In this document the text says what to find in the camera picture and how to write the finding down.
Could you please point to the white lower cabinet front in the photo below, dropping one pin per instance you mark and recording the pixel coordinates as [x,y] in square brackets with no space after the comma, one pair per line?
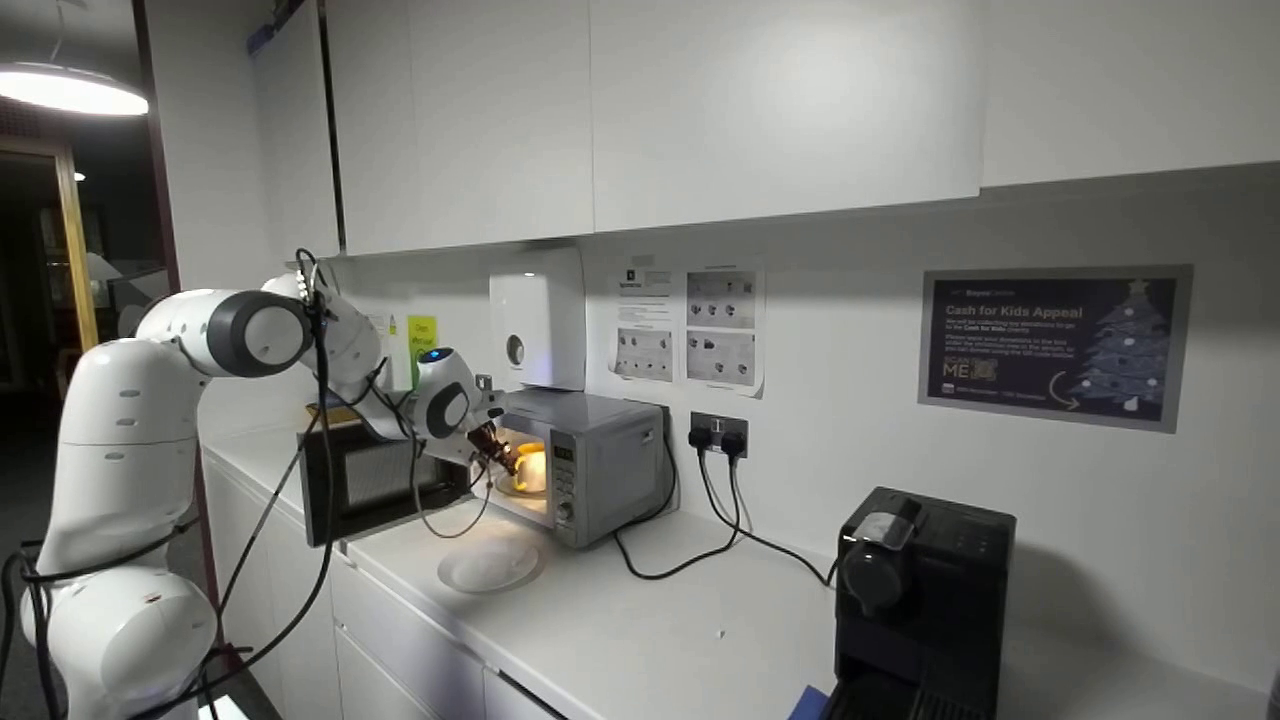
[512,705]
[287,624]
[402,666]

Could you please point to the silver microwave oven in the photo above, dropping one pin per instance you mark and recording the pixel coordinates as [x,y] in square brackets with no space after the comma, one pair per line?
[612,455]

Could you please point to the small white wall label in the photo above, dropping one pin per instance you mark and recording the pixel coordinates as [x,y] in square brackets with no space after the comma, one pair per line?
[647,280]

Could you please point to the white round plate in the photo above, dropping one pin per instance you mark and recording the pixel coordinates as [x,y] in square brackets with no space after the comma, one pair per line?
[487,565]

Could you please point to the dark framed Christmas poster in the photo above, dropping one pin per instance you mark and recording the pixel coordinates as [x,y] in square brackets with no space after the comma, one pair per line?
[1054,346]

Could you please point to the black coffee machine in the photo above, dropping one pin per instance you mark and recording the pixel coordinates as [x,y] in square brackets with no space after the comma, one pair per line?
[934,601]

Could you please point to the white wall dispenser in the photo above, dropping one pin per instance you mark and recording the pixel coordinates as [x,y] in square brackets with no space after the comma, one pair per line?
[521,320]

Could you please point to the white upper cabinet door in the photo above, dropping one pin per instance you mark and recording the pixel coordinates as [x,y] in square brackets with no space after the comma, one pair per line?
[463,121]
[1134,83]
[293,135]
[784,105]

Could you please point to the black double wall socket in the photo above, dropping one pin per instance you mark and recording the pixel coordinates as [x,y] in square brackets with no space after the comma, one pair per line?
[723,433]

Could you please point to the wooden door frame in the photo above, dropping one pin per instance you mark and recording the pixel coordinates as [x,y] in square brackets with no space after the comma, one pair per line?
[74,241]

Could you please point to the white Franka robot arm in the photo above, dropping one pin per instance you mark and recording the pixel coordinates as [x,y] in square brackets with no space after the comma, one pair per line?
[121,441]

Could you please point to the green clean after use poster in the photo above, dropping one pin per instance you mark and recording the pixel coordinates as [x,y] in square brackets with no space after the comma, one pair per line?
[426,333]

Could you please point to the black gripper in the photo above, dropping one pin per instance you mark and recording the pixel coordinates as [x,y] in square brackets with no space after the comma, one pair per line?
[489,449]

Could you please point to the blue mat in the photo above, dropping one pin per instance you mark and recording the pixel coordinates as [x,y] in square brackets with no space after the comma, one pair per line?
[813,705]

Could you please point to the round ceiling lamp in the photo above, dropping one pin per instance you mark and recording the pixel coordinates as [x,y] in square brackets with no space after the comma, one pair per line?
[65,89]

